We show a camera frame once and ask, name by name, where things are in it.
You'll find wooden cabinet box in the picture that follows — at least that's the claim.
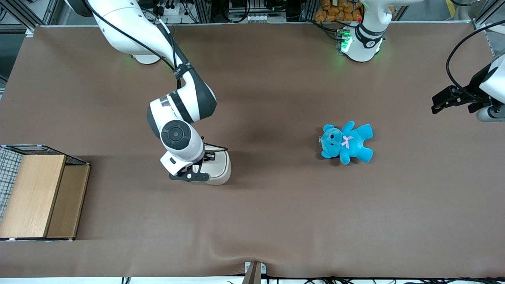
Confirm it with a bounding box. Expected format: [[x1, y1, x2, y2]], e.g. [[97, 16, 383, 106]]
[[0, 155, 91, 241]]

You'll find blue teddy bear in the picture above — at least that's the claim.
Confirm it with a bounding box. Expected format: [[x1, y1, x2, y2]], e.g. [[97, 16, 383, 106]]
[[319, 121, 374, 166]]

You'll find white trash can with lid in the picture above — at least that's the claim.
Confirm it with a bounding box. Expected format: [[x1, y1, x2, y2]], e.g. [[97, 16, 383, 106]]
[[199, 146, 232, 186]]

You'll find orange plush toy pile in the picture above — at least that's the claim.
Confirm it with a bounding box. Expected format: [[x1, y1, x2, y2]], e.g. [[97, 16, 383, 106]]
[[314, 0, 363, 22]]

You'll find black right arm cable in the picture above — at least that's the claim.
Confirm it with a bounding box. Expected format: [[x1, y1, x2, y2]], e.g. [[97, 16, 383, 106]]
[[85, 0, 195, 89]]

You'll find white power strip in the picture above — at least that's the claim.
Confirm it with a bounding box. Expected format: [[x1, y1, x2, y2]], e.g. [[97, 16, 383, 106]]
[[156, 3, 187, 17]]

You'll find brown table mat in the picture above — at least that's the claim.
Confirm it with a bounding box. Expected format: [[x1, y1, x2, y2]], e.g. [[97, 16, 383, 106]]
[[0, 24, 505, 279]]

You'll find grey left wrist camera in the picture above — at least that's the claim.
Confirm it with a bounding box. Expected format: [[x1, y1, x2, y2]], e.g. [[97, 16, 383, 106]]
[[476, 106, 505, 122]]

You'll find aluminium frame post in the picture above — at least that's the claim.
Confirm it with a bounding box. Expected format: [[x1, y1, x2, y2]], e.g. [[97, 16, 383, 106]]
[[469, 0, 505, 56], [0, 0, 60, 37]]

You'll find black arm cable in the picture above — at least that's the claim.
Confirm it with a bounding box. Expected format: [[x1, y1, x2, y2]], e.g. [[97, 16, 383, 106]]
[[446, 23, 505, 101], [85, 0, 195, 89]]

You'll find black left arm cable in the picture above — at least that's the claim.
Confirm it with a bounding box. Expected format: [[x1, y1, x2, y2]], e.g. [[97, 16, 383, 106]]
[[446, 23, 505, 101]]

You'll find metal clamp bracket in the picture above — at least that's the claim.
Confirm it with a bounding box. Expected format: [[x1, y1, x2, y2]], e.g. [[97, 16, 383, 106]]
[[241, 261, 267, 284]]

